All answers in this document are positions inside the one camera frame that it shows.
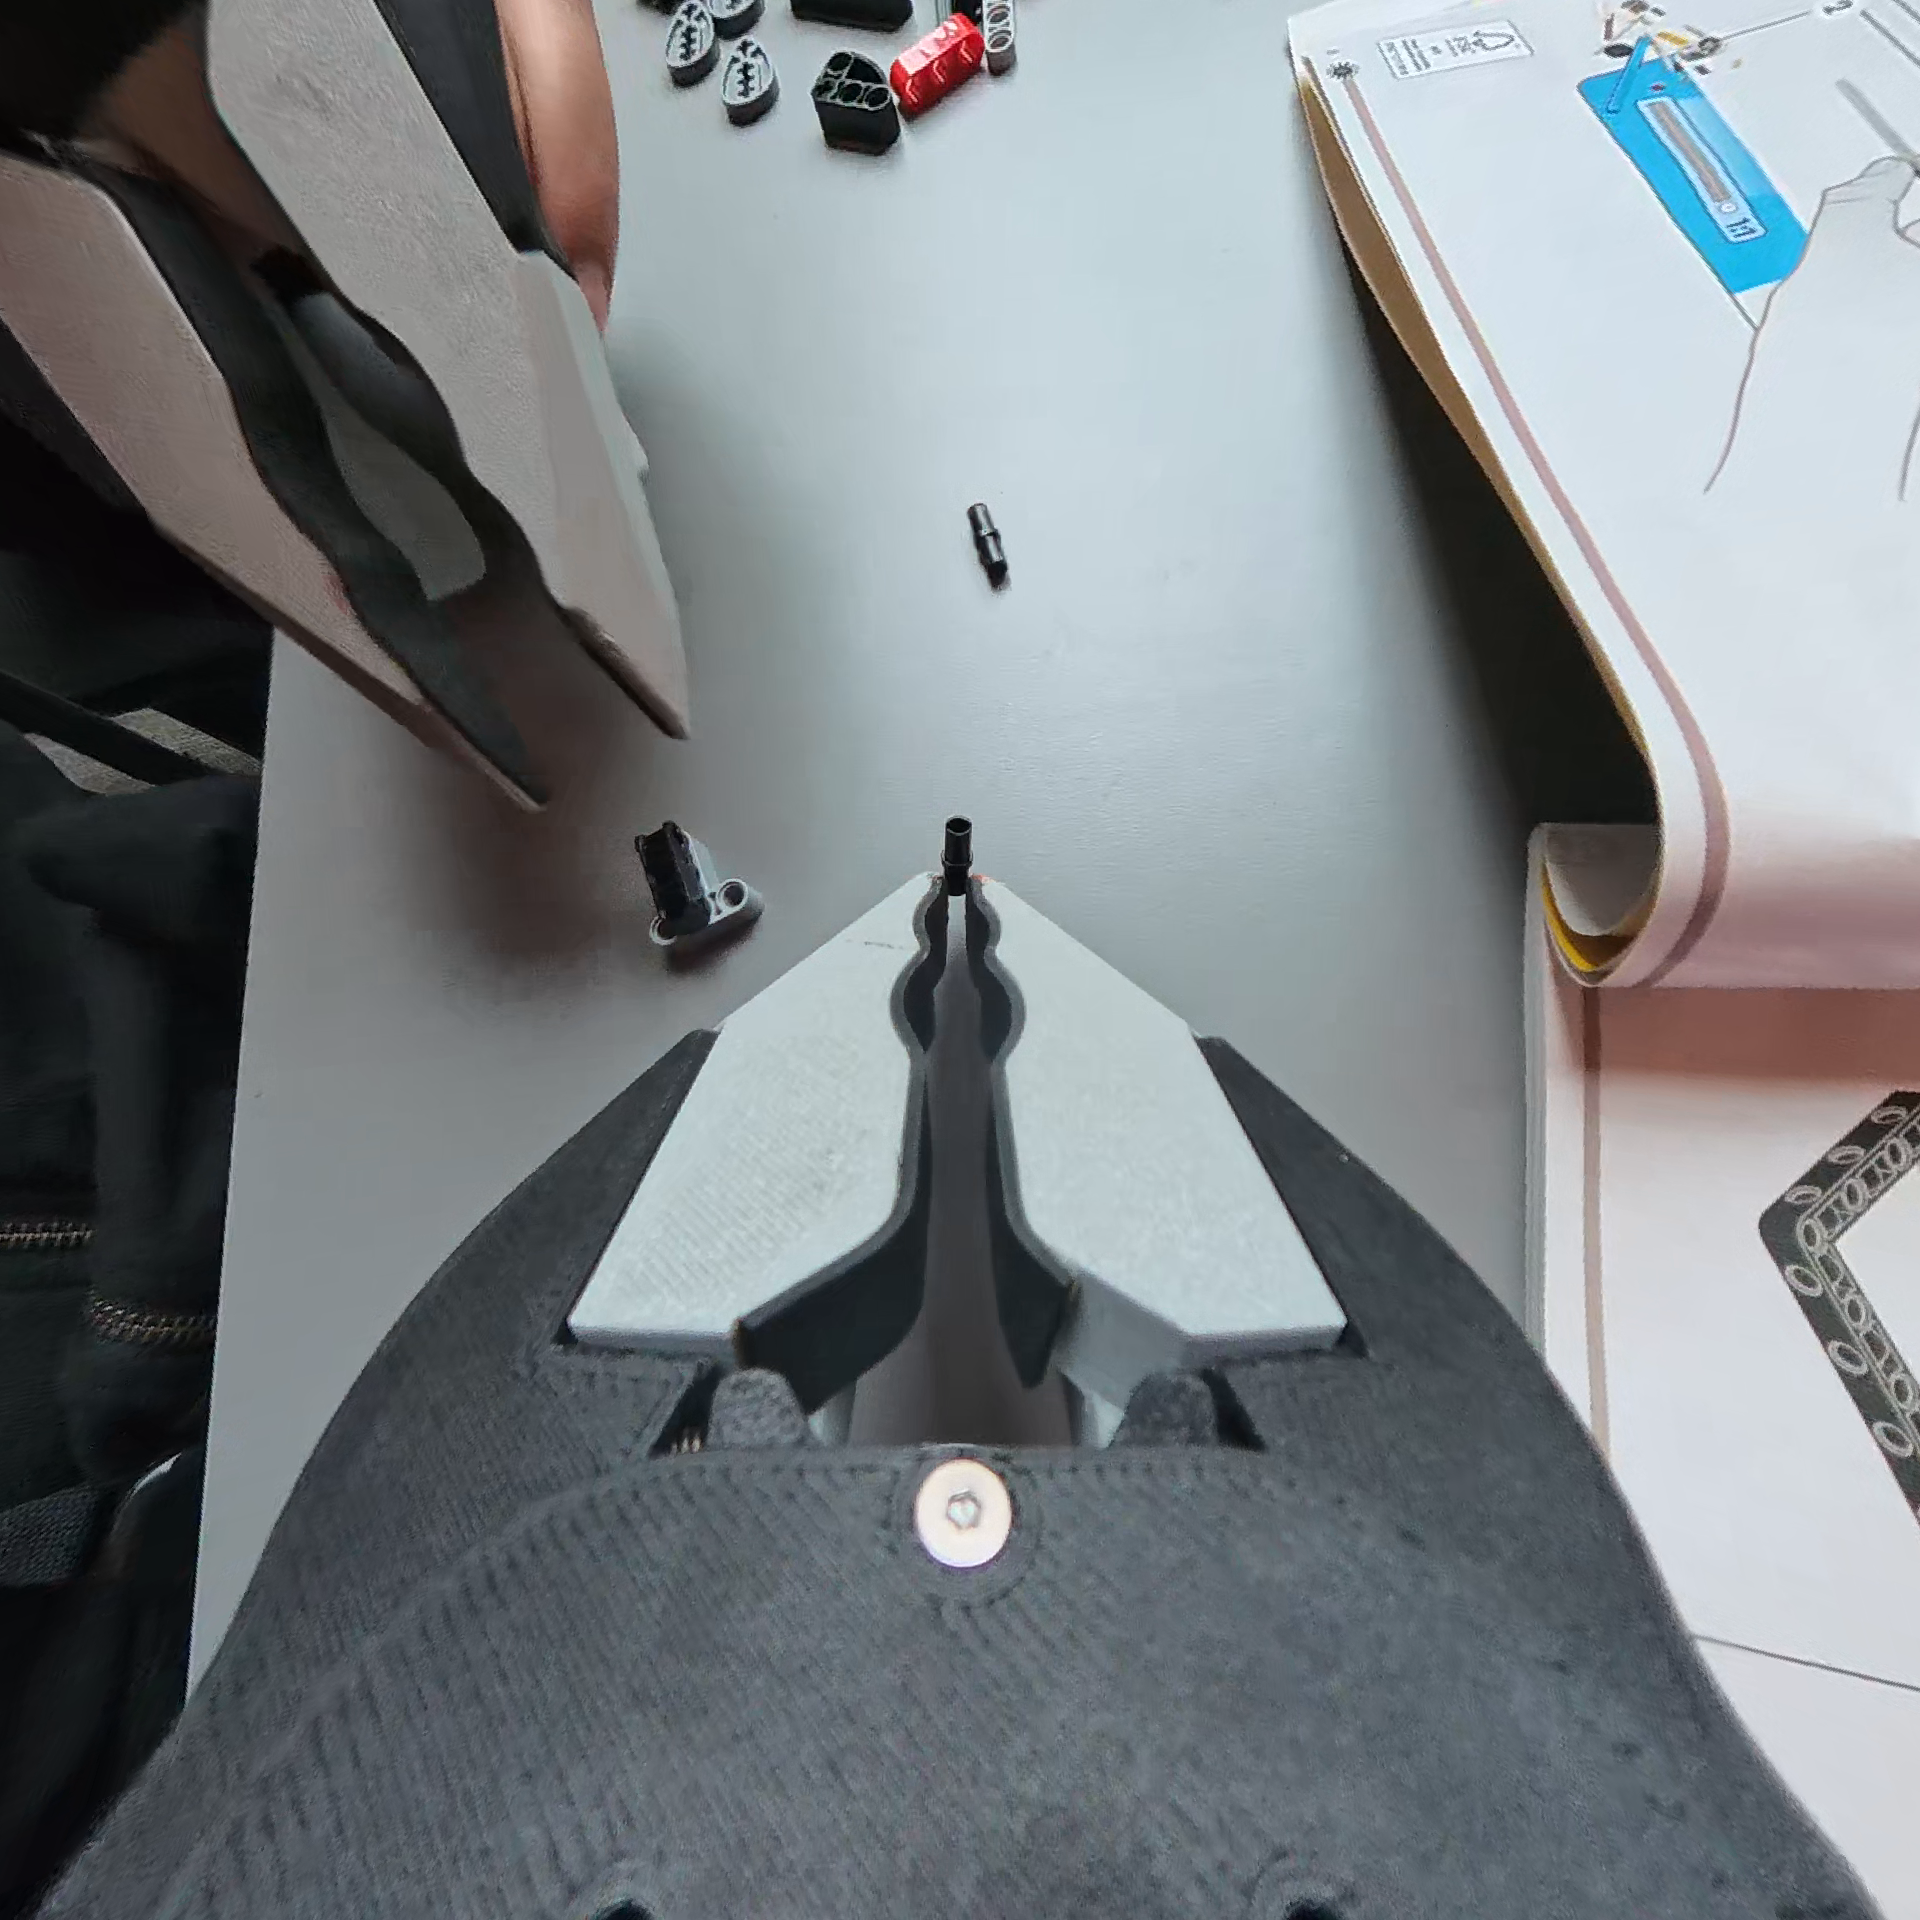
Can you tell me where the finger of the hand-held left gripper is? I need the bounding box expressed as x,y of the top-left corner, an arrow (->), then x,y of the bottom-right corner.
207,0 -> 694,741
0,147 -> 552,815

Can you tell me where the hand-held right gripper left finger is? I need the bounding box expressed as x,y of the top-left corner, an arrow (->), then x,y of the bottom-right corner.
564,869 -> 953,1415

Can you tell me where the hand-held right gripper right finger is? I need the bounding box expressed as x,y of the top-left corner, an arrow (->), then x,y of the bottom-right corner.
964,874 -> 1352,1452

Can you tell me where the black lego connector block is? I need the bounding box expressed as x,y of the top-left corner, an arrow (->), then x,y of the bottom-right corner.
633,820 -> 722,923

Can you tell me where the pile of mixed lego pieces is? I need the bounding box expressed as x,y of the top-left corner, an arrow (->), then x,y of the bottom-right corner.
638,0 -> 1025,155

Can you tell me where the black curved lego panel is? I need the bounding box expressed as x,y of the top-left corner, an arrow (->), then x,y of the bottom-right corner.
810,49 -> 905,155

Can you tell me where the red lego panel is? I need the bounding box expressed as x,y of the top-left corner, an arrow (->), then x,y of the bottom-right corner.
888,13 -> 990,117

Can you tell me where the lego instruction booklet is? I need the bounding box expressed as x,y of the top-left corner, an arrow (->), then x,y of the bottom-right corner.
1284,0 -> 1920,1689

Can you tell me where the person's left hand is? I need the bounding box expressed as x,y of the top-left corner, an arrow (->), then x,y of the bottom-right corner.
498,0 -> 622,330

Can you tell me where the grey mesh office chair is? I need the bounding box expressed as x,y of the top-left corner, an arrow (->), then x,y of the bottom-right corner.
30,702 -> 269,796

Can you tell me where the person's black zipped jacket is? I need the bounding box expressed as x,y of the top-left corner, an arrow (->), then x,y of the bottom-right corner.
0,406 -> 271,1772

